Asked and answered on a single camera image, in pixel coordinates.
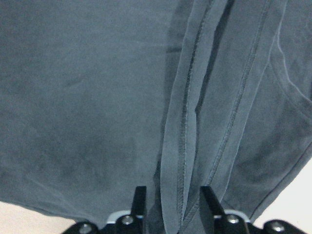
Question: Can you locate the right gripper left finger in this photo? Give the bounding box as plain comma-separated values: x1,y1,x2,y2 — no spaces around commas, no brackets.
131,186,147,219

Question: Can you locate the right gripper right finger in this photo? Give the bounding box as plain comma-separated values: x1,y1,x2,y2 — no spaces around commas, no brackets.
200,186,225,218

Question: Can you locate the black printed t-shirt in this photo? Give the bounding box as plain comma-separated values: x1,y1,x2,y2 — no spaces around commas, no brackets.
0,0,312,234

